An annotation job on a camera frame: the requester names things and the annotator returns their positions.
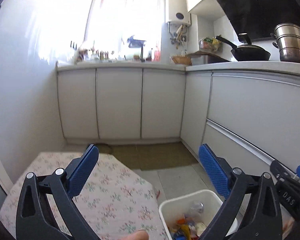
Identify black frying pan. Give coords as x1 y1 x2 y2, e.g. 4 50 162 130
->
215 33 271 61

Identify wicker basket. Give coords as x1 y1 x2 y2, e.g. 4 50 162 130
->
171 55 192 66

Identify floral tablecloth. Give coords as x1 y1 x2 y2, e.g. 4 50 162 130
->
0 152 167 239

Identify white kitchen cabinets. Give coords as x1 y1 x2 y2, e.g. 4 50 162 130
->
57 61 300 173

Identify stainless steel stock pot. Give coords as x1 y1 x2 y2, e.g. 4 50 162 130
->
270 23 300 63

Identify white plastic trash bin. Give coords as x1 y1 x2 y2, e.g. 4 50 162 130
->
159 190 223 239

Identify white floral paper cup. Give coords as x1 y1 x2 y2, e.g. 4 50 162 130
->
195 222 206 237

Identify black range hood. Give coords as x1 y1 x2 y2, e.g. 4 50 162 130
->
216 0 300 41

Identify wooden cutting board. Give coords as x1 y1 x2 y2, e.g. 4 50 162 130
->
187 50 220 58

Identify white water heater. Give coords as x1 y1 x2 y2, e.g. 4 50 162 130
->
165 0 191 26

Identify red drink bottle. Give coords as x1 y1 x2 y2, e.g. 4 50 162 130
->
153 47 161 62

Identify person's finger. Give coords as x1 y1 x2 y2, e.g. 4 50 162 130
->
121 229 149 240

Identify blue faucet cloth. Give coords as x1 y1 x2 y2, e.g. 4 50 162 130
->
127 36 145 48

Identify clear plastic water bottle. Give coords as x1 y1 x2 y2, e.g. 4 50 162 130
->
188 201 204 219

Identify yellow snack wrapper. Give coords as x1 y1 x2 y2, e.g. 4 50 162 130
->
179 224 192 240

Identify green yellow snack bags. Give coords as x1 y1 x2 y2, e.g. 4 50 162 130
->
198 37 223 53

